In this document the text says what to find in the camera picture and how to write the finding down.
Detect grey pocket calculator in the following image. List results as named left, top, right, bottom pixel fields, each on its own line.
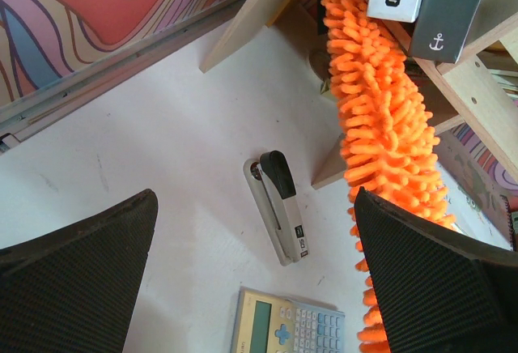
left=231, top=288, right=346, bottom=353

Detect black and white stapler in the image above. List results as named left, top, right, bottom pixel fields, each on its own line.
left=243, top=150, right=309, bottom=266

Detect wooden bookshelf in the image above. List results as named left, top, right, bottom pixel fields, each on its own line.
left=200, top=0, right=517, bottom=177

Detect orange microfiber duster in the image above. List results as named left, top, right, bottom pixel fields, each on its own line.
left=320, top=0, right=456, bottom=353

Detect Twins story magazine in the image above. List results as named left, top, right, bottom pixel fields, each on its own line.
left=409, top=0, right=481, bottom=63

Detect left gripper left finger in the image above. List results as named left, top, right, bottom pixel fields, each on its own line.
left=1, top=189, right=158, bottom=352

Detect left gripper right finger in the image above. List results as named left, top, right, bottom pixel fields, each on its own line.
left=354, top=189, right=517, bottom=352

